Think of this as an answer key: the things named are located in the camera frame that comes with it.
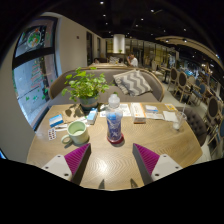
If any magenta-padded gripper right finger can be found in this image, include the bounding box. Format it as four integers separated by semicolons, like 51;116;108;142
132;143;184;186

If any pale green mug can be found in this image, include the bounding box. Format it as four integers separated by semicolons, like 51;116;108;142
60;120;90;146

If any person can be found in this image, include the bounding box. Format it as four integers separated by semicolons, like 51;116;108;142
126;52;140;69

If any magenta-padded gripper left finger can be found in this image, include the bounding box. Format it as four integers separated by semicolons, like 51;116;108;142
41;143;92;185

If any group of dining chairs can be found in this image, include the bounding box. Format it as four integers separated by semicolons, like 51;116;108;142
166;66;224;158

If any clear blue-labelled drink bottle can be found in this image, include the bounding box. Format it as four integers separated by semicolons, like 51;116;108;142
105;93;125;143

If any flat round red coaster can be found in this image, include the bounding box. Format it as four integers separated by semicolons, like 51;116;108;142
106;132;126;145

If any clear plastic cup with straw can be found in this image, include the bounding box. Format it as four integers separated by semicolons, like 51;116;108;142
171;102;189;131

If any white napkin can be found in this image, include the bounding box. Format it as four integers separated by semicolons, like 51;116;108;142
162;110;178;123

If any grey tufted chair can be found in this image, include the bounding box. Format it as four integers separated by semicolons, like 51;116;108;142
181;106;209;148

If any green potted plant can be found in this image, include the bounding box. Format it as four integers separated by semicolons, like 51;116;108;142
61;66;111;112

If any light blue tissue pack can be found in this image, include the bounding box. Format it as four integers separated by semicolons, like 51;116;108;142
86;107;100;126

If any grey curved sofa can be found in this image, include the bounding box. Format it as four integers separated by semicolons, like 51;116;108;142
47;65;166;108

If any pill blister pack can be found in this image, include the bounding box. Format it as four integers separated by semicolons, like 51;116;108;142
47;127;58;141

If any decorated window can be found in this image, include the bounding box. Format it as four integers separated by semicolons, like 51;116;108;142
11;16;59;131

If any group of ceiling lights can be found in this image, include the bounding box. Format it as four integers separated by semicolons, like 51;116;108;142
98;0;221;59

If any grey chevron pillow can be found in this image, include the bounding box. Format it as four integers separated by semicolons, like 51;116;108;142
112;68;154;97

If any white paper receipt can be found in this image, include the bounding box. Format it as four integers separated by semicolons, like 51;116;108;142
145;111;165;121

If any yellow card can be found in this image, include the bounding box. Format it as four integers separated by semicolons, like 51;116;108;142
164;102;178;112

